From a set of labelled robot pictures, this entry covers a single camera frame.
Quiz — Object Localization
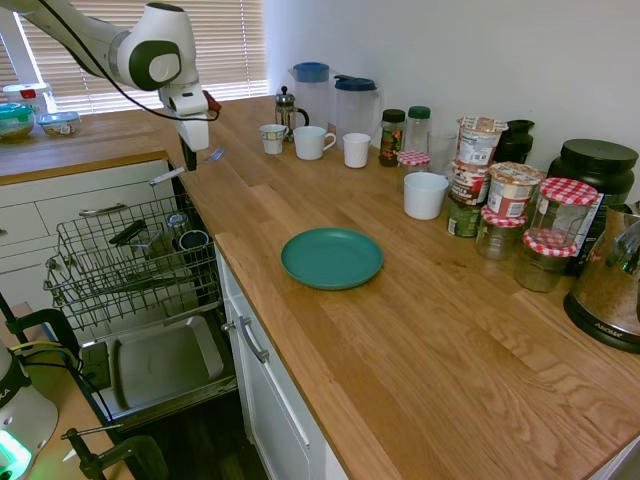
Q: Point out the black square container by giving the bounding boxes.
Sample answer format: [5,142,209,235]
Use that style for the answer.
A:
[108,219,164,252]

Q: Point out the glass jar red checkered lid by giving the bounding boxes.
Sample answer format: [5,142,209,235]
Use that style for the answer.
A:
[396,149,432,195]
[528,176,600,250]
[513,228,577,295]
[474,203,528,262]

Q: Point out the small clear food container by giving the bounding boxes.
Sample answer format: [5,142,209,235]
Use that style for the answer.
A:
[36,110,82,138]

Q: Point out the black bottle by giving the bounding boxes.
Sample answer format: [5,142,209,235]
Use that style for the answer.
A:
[493,118,537,166]

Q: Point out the clear bottle green lid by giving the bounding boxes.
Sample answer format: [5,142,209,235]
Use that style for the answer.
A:
[405,105,432,154]

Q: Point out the yellow cable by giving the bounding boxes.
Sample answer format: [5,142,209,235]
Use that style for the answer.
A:
[6,341,82,375]

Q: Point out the stacked yogurt cups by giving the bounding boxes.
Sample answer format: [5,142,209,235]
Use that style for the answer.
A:
[486,161,547,220]

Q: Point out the glass French press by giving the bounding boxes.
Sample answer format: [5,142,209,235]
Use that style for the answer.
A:
[273,85,311,144]

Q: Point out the white robot base green light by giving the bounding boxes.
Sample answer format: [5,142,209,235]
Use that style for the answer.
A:
[0,338,60,480]

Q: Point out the plain white cup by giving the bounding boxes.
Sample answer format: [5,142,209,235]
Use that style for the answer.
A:
[342,132,373,170]

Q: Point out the wide white ceramic cup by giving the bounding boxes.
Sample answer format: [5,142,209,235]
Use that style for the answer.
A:
[402,171,451,221]

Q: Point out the white cabinet with knob door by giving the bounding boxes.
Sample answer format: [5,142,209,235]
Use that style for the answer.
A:
[213,243,352,480]

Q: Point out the dark blue mug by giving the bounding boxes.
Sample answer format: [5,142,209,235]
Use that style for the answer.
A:
[178,229,211,253]

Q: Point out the clear pitcher light blue lid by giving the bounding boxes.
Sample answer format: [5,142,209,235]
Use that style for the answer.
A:
[290,61,332,132]

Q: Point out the green tin can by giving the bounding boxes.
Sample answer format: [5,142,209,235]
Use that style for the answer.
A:
[445,196,485,239]

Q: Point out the black C-clamp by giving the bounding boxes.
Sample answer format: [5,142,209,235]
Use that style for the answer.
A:
[61,423,170,480]
[0,291,82,382]

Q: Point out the yogurt tub foil lid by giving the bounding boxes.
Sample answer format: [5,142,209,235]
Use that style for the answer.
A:
[456,115,510,167]

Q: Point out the clear drinking glass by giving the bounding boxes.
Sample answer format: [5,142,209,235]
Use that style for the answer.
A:
[426,130,459,177]

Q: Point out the grey wire dishwasher rack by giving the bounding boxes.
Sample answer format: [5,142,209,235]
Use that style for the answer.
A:
[43,193,222,335]

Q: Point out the white-handled metal fork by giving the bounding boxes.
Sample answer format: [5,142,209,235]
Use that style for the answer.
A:
[148,146,227,187]

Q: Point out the metal baking tray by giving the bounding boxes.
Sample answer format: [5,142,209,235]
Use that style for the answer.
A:
[110,315,226,410]

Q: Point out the black base cable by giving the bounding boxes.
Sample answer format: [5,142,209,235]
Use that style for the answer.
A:
[28,349,122,442]

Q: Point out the teal round plate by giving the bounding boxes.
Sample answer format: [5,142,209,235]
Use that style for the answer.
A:
[279,226,386,292]

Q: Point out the long metal drawer handle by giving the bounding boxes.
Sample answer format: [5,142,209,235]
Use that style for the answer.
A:
[78,201,130,218]

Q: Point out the small patterned white cup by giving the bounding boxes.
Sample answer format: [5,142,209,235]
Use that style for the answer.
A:
[258,123,290,156]

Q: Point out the black lidded protein tub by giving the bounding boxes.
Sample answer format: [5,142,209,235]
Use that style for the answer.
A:
[546,138,640,277]

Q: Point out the yogurt tub red label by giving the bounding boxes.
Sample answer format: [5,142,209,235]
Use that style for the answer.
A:
[448,160,492,207]

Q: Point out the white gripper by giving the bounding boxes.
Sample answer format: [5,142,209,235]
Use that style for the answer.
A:
[169,91,211,173]

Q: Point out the dark spice jar green lid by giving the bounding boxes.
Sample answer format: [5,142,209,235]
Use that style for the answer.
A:
[378,108,407,168]

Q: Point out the stainless steel electric kettle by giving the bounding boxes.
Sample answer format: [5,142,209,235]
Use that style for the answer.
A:
[562,201,640,355]

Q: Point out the white food container red clip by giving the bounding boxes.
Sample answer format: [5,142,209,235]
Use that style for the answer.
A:
[1,83,52,115]

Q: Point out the wide white mug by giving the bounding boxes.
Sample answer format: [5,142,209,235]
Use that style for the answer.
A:
[292,125,338,161]

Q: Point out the window blinds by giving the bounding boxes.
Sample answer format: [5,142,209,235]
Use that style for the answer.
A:
[0,0,270,117]

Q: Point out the clear pitcher dark blue lid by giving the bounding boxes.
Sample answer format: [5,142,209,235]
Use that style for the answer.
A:
[333,74,380,141]

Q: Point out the curved metal drawer handle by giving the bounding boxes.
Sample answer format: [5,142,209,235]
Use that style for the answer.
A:
[237,315,271,366]

